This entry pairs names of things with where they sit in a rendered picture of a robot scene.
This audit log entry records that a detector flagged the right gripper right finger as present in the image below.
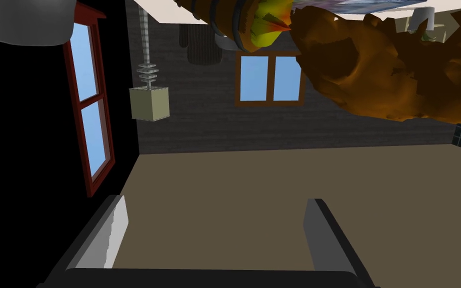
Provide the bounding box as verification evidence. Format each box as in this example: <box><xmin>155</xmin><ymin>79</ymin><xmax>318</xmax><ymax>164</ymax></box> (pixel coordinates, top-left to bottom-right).
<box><xmin>303</xmin><ymin>197</ymin><xmax>369</xmax><ymax>277</ymax></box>

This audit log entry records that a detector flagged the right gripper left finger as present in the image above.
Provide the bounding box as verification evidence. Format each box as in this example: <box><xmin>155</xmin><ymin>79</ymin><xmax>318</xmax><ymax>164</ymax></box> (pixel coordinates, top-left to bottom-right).
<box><xmin>52</xmin><ymin>194</ymin><xmax>130</xmax><ymax>271</ymax></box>

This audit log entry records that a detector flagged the red framed window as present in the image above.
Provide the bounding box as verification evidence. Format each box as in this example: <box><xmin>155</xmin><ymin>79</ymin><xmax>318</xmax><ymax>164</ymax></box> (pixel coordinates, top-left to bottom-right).
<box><xmin>62</xmin><ymin>1</ymin><xmax>116</xmax><ymax>199</ymax></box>

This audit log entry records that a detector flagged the beige box lamp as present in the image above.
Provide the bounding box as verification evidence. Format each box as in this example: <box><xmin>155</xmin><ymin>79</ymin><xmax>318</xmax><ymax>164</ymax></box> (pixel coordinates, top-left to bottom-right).
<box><xmin>128</xmin><ymin>7</ymin><xmax>171</xmax><ymax>123</ymax></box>

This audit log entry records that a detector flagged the brown framed window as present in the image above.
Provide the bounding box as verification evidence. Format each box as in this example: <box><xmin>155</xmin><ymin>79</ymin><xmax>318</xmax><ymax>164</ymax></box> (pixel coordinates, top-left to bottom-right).
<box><xmin>234</xmin><ymin>51</ymin><xmax>307</xmax><ymax>108</ymax></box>

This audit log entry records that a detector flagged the brown bread loaf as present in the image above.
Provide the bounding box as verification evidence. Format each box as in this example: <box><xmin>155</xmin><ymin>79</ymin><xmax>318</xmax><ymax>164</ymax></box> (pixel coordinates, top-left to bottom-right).
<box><xmin>289</xmin><ymin>5</ymin><xmax>461</xmax><ymax>125</ymax></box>

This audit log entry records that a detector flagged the dark woven basket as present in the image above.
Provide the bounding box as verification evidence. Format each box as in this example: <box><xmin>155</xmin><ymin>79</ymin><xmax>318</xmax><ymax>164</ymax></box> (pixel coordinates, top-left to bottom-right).
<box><xmin>178</xmin><ymin>23</ymin><xmax>224</xmax><ymax>67</ymax></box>

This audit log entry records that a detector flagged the yellow red fruit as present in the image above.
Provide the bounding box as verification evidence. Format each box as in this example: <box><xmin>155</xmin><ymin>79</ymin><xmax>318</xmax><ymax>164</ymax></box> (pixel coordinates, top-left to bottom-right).
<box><xmin>249</xmin><ymin>0</ymin><xmax>295</xmax><ymax>52</ymax></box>

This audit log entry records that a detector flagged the white mug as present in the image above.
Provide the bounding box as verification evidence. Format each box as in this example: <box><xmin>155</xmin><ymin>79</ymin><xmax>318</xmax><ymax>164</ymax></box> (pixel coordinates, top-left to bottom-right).
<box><xmin>407</xmin><ymin>6</ymin><xmax>436</xmax><ymax>34</ymax></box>

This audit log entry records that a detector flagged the brown barrel with black bands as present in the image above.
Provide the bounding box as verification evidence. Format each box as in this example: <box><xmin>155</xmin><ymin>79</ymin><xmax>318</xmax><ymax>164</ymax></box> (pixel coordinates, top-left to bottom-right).
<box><xmin>173</xmin><ymin>0</ymin><xmax>264</xmax><ymax>53</ymax></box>

